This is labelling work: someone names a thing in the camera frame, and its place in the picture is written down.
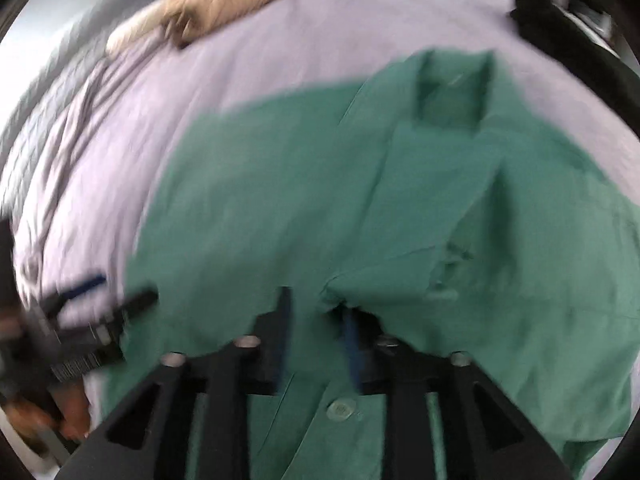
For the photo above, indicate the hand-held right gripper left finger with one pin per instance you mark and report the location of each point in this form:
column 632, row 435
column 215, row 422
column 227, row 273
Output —
column 284, row 330

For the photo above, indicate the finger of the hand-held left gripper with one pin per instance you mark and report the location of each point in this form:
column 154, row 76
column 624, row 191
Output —
column 80, row 287
column 135, row 304

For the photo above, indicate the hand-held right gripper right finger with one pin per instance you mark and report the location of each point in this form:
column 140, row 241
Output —
column 351, row 355

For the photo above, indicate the green button-up shirt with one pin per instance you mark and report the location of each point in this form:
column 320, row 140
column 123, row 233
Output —
column 300, row 185

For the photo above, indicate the person's left hand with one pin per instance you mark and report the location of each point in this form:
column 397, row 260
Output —
column 72, row 412

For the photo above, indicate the grey quilted bedspread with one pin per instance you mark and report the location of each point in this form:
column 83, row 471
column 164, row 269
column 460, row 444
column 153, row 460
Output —
column 45, row 90

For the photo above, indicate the lavender embossed bed blanket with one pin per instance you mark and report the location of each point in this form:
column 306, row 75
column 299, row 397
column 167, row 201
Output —
column 250, row 60

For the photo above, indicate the beige knitted cloth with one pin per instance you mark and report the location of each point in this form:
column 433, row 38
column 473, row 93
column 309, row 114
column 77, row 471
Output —
column 225, row 5

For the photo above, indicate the black garment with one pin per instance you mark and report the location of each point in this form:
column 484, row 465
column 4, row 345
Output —
column 550, row 25

